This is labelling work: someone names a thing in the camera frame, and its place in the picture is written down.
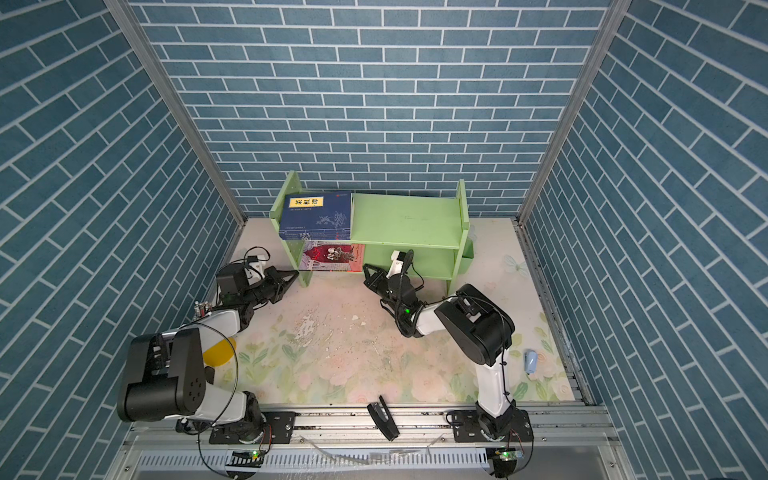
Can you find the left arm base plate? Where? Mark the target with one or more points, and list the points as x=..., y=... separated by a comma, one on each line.
x=272, y=427

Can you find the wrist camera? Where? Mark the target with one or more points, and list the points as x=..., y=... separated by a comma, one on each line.
x=255, y=260
x=397, y=261

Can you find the small light blue object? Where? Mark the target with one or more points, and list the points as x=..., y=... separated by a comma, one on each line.
x=530, y=362

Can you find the yellow pen cup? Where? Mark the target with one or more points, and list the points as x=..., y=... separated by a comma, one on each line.
x=219, y=351

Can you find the blue book yellow label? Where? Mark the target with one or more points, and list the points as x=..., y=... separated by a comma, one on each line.
x=328, y=236

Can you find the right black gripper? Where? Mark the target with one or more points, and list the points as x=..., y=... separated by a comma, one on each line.
x=371, y=281

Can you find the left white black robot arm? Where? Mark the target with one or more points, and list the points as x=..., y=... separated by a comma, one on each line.
x=170, y=374

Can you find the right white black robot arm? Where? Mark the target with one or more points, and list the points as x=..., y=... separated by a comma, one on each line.
x=480, y=328

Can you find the red Hamlet picture book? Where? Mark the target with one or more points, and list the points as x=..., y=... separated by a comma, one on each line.
x=331, y=257

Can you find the black stapler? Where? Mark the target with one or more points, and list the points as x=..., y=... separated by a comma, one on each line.
x=382, y=418

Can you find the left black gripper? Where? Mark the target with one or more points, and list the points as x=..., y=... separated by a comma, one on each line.
x=272, y=277

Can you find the green wooden two-tier shelf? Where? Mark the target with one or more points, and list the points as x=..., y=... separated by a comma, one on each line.
x=435, y=228

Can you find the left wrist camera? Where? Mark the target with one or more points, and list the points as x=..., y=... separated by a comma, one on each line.
x=255, y=260

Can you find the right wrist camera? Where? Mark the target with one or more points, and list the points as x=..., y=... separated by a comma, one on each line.
x=397, y=261

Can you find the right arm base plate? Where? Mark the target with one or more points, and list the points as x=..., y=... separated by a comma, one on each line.
x=474, y=426

